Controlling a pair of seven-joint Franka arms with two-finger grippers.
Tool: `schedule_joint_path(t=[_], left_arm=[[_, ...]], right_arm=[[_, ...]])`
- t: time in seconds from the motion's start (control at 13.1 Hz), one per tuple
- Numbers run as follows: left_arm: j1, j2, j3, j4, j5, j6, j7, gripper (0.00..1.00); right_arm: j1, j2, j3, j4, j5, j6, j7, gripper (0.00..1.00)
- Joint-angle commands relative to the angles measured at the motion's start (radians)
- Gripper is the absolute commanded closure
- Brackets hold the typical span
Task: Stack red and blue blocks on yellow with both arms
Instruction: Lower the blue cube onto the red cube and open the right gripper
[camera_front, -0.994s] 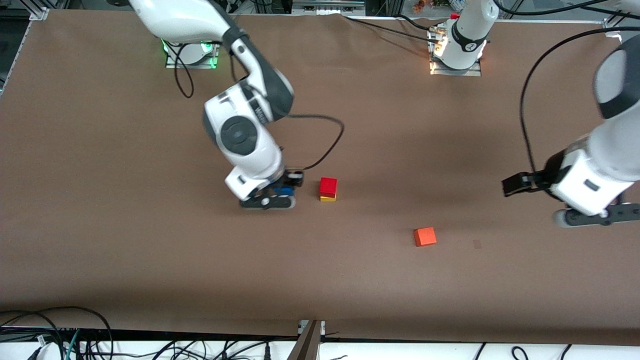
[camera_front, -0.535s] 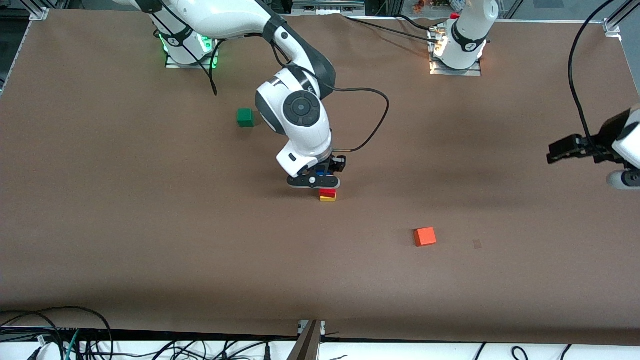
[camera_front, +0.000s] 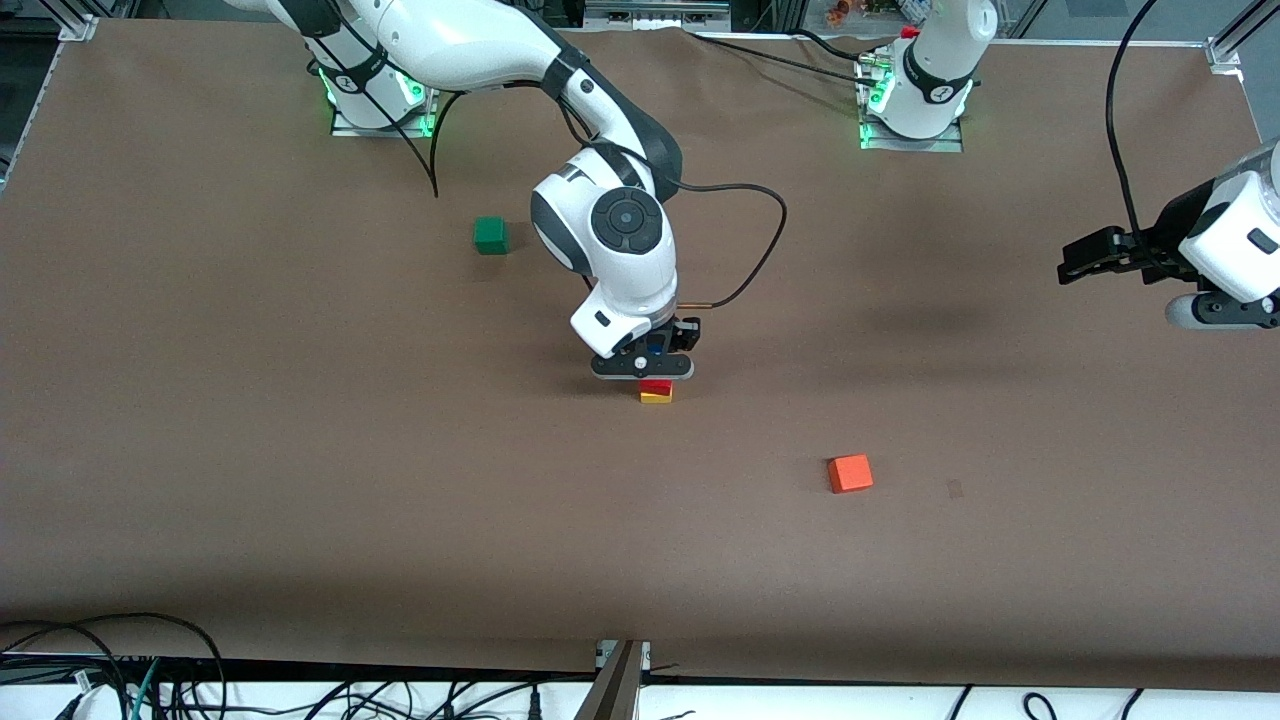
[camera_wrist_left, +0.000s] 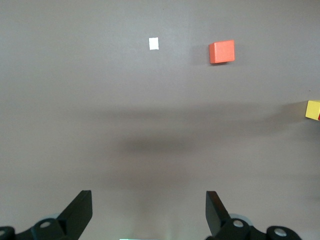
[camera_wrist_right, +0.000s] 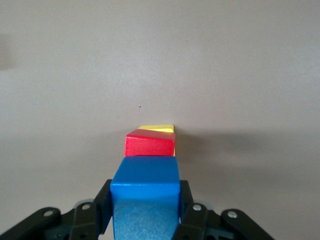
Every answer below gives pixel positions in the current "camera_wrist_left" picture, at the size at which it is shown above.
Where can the small square tape patch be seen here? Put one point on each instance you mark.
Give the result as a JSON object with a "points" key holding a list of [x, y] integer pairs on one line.
{"points": [[153, 43]]}

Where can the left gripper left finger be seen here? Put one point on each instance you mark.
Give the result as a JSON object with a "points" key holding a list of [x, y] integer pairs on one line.
{"points": [[75, 217]]}

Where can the yellow block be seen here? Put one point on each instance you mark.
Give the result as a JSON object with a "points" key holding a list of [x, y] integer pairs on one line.
{"points": [[312, 110]]}

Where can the orange block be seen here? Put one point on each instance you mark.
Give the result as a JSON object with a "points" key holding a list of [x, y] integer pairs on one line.
{"points": [[222, 51]]}

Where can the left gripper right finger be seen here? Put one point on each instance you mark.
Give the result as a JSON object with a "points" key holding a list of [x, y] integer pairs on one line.
{"points": [[220, 222]]}

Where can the brown table cover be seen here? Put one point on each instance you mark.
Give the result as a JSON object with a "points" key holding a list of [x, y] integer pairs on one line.
{"points": [[75, 100]]}

